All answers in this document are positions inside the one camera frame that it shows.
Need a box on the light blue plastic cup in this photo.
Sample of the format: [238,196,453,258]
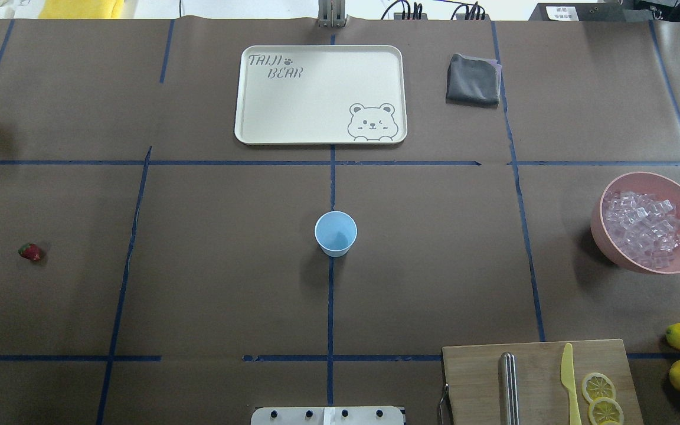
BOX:
[314,211,357,258]

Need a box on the pile of clear ice cubes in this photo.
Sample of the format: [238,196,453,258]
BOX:
[601,191,680,270]

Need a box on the cream bear serving tray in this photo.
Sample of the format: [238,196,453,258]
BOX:
[234,45,408,145]

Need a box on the folded grey cloth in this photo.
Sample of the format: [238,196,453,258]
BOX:
[445,54,502,108]

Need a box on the black power strip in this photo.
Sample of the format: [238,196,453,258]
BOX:
[380,0,426,21]
[450,2,486,21]

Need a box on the wooden cutting board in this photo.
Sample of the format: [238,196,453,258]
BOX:
[443,339,644,424]

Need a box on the yellow plastic knife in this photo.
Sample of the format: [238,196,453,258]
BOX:
[560,342,582,425]

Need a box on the pink bowl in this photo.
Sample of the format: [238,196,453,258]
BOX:
[589,171,680,275]

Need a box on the upper lemon slice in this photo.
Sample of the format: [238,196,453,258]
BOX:
[580,373,616,404]

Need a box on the lemon slice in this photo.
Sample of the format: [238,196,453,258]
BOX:
[580,373,616,404]
[587,397,625,424]

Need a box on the red strawberry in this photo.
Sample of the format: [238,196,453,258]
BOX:
[18,243,43,263]

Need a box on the lower lemon slice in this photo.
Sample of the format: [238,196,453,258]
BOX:
[587,397,625,424]

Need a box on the yellow cloth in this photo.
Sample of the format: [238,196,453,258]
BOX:
[38,1,125,19]

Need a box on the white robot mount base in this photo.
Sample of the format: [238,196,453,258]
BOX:
[250,406,407,424]

